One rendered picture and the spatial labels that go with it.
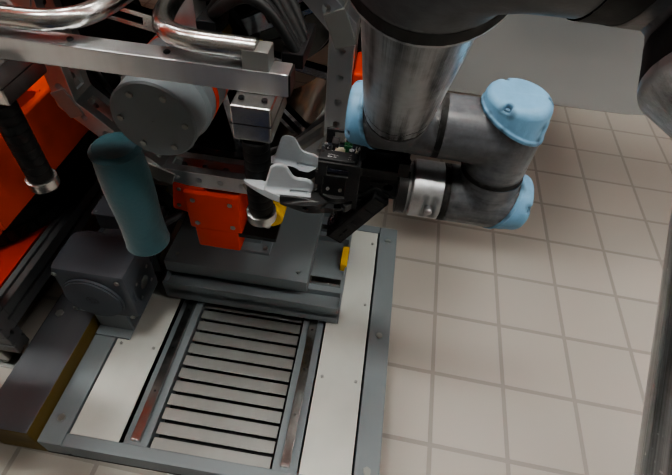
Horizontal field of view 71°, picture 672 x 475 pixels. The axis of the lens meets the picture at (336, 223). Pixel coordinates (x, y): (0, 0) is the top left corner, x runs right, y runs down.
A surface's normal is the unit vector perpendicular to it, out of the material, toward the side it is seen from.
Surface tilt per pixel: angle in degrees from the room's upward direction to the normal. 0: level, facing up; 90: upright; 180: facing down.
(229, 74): 90
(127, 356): 0
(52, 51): 90
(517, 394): 0
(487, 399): 0
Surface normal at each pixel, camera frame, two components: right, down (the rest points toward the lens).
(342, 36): -0.15, 0.73
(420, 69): -0.06, 1.00
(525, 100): 0.06, -0.66
